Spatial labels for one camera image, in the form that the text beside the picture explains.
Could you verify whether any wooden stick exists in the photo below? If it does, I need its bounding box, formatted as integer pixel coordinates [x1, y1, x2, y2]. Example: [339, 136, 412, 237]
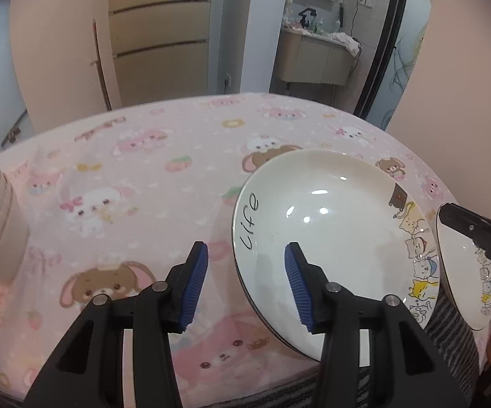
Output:
[90, 19, 111, 111]

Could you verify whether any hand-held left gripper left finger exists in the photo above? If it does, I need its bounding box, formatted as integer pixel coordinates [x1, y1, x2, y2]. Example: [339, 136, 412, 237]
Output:
[22, 241, 209, 408]

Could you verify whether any white plate with black lettering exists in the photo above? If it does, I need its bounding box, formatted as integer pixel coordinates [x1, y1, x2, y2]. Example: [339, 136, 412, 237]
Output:
[232, 150, 443, 363]

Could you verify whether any beige vanity cabinet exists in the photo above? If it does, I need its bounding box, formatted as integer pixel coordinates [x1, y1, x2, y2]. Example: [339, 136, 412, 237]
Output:
[277, 30, 356, 86]

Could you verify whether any black door frame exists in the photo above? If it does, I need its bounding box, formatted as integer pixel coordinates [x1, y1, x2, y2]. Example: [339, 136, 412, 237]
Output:
[353, 0, 411, 117]

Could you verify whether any white towel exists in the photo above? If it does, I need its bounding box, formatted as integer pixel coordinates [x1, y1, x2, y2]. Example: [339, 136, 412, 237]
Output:
[326, 32, 362, 56]

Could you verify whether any white bowl with dark rim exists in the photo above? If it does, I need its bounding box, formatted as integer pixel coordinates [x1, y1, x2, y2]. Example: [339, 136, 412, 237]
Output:
[0, 162, 30, 286]

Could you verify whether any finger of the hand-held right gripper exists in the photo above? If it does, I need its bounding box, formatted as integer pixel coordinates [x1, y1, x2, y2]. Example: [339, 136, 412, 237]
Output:
[438, 203, 491, 247]

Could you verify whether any beige refrigerator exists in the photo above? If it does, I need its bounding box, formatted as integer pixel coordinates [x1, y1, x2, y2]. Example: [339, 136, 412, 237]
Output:
[108, 0, 213, 108]

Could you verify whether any pink cartoon print tablecloth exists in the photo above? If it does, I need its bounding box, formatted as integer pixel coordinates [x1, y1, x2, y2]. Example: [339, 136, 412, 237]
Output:
[0, 91, 484, 404]

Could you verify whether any grey striped cloth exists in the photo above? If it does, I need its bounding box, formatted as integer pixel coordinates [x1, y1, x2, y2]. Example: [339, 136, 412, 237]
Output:
[245, 293, 481, 408]

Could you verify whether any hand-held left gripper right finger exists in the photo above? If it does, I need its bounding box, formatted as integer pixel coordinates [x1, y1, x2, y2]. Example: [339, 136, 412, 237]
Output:
[284, 242, 469, 408]

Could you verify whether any black cable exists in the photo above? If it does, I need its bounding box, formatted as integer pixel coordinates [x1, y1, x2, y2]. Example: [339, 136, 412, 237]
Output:
[349, 6, 363, 77]

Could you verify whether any white cat print plate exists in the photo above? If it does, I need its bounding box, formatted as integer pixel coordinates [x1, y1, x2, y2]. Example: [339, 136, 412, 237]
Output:
[436, 204, 491, 332]

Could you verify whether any black faucet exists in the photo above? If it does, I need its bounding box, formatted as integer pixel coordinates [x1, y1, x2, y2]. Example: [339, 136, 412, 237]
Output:
[298, 7, 317, 30]

